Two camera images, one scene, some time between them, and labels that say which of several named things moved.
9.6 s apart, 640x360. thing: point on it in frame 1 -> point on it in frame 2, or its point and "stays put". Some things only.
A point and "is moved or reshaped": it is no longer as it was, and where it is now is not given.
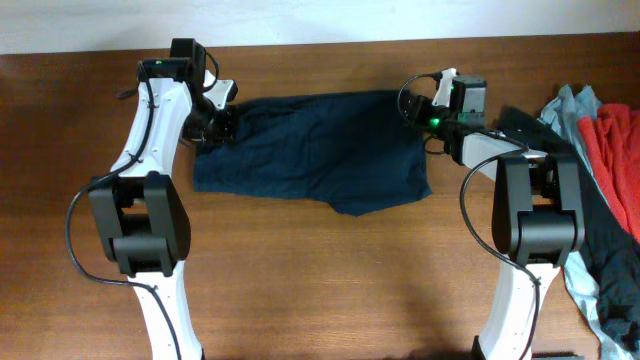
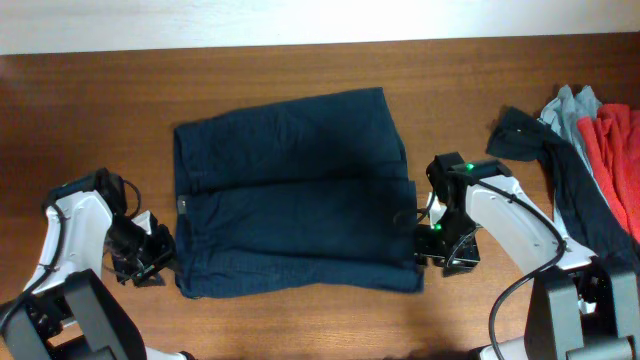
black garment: (611, 246) stays put
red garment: (612, 139) stays put
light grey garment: (562, 115) stays put
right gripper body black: (436, 119) -> (453, 245)
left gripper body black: (210, 125) -> (136, 255)
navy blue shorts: (359, 150) is moved or reshaped
